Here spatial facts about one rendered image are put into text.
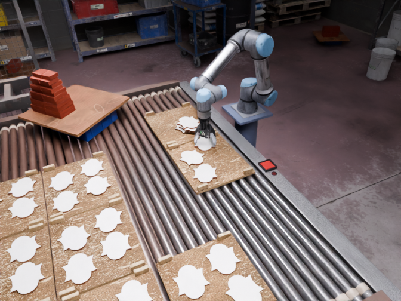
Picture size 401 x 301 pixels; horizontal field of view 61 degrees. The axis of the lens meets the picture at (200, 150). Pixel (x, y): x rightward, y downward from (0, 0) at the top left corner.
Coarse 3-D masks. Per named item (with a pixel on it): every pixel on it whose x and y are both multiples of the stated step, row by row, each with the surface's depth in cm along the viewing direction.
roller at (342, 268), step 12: (180, 96) 259; (264, 180) 176; (276, 192) 169; (288, 204) 162; (300, 216) 156; (300, 228) 153; (312, 240) 147; (324, 252) 141; (336, 264) 136; (348, 276) 132; (360, 288) 127
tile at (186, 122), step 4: (192, 116) 217; (180, 120) 214; (184, 120) 214; (188, 120) 214; (192, 120) 214; (196, 120) 213; (180, 124) 210; (184, 124) 210; (188, 124) 210; (192, 124) 210; (196, 124) 209; (184, 128) 207; (192, 128) 207
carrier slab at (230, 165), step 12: (192, 144) 201; (216, 144) 200; (228, 144) 200; (180, 156) 192; (204, 156) 191; (216, 156) 191; (228, 156) 190; (240, 156) 190; (180, 168) 183; (192, 168) 183; (228, 168) 182; (240, 168) 182; (192, 180) 175; (216, 180) 175; (228, 180) 174
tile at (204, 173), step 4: (204, 164) 184; (196, 168) 181; (200, 168) 181; (204, 168) 181; (208, 168) 181; (212, 168) 181; (216, 168) 181; (196, 172) 179; (200, 172) 179; (204, 172) 178; (208, 172) 178; (212, 172) 178; (196, 176) 176; (200, 176) 176; (204, 176) 176; (208, 176) 176; (212, 176) 176; (216, 176) 176; (200, 180) 173; (204, 180) 173; (208, 180) 173
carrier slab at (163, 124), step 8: (160, 112) 232; (168, 112) 231; (176, 112) 231; (184, 112) 231; (192, 112) 230; (152, 120) 224; (160, 120) 224; (168, 120) 223; (176, 120) 223; (152, 128) 216; (160, 128) 216; (168, 128) 215; (160, 136) 209; (168, 136) 208; (176, 136) 208; (184, 136) 208; (192, 136) 208
